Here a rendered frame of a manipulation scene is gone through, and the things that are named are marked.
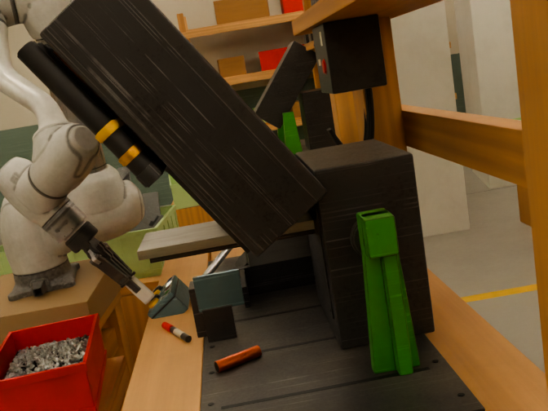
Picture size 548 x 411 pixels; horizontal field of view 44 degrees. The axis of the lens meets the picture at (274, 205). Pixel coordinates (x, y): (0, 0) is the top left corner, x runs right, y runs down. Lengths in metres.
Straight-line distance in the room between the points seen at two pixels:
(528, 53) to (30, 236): 1.46
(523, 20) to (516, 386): 0.59
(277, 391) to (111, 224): 0.94
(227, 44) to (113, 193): 6.65
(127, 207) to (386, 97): 0.78
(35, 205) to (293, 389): 0.73
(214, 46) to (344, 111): 6.45
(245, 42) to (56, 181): 7.11
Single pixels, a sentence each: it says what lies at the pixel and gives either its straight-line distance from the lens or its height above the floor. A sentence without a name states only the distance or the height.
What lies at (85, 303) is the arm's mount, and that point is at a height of 0.92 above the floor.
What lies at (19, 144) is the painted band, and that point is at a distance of 8.95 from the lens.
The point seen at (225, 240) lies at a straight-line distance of 1.31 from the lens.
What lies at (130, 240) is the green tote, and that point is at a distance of 2.43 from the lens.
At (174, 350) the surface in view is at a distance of 1.44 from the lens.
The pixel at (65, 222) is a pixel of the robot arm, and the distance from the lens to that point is 1.60.
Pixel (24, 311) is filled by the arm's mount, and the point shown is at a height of 0.92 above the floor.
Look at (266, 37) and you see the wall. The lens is 8.53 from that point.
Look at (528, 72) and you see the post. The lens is 0.83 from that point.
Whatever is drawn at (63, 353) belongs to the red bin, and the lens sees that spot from 1.63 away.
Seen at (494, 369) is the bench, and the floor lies 0.88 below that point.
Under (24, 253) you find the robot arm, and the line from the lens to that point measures 1.97.
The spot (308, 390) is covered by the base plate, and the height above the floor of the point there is 0.90.
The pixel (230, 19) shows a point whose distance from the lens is 8.02.
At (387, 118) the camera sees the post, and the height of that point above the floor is 1.26.
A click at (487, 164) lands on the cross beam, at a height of 1.20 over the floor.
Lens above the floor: 1.42
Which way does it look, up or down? 11 degrees down
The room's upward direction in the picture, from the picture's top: 10 degrees counter-clockwise
